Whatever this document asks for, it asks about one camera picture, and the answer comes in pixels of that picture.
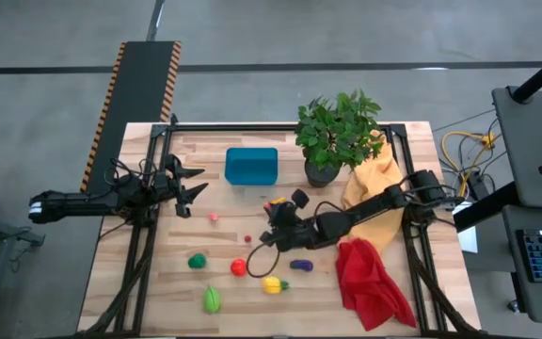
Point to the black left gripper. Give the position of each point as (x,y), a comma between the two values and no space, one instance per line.
(165,186)

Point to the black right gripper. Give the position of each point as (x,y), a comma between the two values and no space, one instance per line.
(297,233)

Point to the red toy tomato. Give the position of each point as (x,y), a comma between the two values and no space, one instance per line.
(238,267)

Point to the dark green toy vegetable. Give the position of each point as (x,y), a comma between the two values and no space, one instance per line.
(197,261)

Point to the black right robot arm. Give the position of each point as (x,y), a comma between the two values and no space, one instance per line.
(370,207)

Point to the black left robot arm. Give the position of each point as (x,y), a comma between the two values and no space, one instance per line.
(73,202)

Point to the yellow and red toy produce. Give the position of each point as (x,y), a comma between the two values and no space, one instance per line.
(278,200)

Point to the blue plastic tupperware box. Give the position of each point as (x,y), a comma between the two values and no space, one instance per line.
(252,167)

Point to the small pink toy fruit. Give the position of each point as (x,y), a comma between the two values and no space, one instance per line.
(213,217)

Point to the purple toy eggplant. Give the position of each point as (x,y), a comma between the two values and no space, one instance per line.
(301,265)

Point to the yellow toy pineapple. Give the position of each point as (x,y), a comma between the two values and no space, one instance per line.
(273,285)

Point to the black plant pot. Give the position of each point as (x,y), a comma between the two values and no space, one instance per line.
(320,176)

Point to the lime green toy fruit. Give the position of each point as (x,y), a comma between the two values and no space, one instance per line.
(212,300)

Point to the black ramp with striped edges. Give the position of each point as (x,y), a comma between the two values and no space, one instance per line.
(134,94)

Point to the red cloth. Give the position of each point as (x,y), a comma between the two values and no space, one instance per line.
(370,282)

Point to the yellow cloth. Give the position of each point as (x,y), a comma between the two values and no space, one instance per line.
(374,176)

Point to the green leafy plant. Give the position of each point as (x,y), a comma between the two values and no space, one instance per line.
(337,132)

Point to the white paper sheet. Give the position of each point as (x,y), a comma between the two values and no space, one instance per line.
(468,240)

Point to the black power strip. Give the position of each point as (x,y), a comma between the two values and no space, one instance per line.
(477,186)

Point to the grey cart top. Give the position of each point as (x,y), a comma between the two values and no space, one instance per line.
(530,150)

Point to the grey desk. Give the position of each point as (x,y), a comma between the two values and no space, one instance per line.
(534,301)

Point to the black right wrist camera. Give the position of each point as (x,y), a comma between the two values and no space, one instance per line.
(300,198)

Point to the black aluminium rig frame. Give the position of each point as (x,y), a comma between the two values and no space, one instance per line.
(275,127)

